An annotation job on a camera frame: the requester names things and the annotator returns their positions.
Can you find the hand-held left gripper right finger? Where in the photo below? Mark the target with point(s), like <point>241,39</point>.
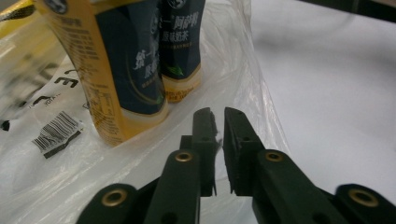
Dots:
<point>258,174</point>

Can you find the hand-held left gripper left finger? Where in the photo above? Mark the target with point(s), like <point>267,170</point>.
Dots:
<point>186,174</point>

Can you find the yellow milk tea bottle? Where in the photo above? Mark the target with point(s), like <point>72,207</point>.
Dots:
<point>180,49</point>
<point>124,71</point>

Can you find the clear plastic bag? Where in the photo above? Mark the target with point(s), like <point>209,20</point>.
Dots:
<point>62,174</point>

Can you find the white table cover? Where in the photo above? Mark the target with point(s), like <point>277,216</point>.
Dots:
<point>336,99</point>

